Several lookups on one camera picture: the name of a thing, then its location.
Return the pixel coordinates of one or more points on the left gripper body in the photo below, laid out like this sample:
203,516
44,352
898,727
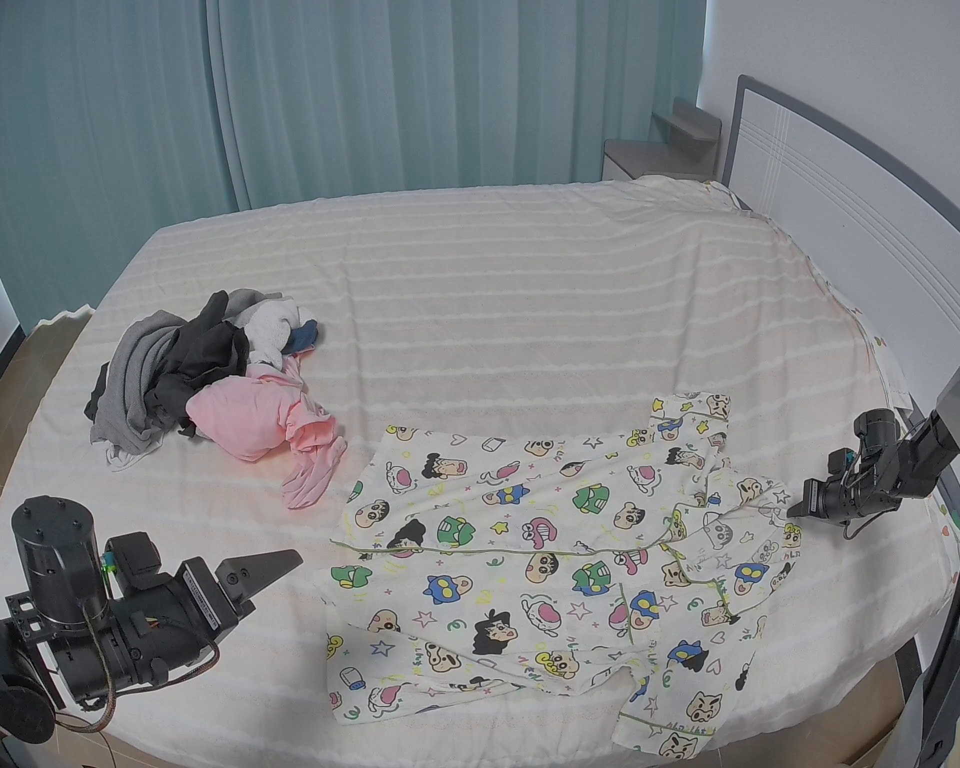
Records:
161,630

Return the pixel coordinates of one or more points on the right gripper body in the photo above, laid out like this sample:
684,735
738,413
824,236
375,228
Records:
855,501

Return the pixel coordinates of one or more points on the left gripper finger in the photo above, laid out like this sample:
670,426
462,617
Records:
255,571

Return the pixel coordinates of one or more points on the white printed pyjama top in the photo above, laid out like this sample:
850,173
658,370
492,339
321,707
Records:
510,570

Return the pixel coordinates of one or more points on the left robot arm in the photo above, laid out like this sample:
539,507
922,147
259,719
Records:
52,547

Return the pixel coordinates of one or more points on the pile of clothes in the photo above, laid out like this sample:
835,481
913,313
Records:
150,360

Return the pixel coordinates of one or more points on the pink garment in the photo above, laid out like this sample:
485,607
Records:
232,416

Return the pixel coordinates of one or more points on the bed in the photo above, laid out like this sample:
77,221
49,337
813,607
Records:
525,300

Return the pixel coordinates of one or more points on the grey bedside table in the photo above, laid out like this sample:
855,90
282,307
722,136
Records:
637,159

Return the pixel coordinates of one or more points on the blue-green curtain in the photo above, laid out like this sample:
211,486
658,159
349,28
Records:
450,90
97,150

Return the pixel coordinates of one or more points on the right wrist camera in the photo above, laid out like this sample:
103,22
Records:
840,465

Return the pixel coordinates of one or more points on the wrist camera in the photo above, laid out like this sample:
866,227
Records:
135,562
840,465

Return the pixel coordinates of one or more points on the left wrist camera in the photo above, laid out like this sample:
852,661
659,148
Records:
135,562

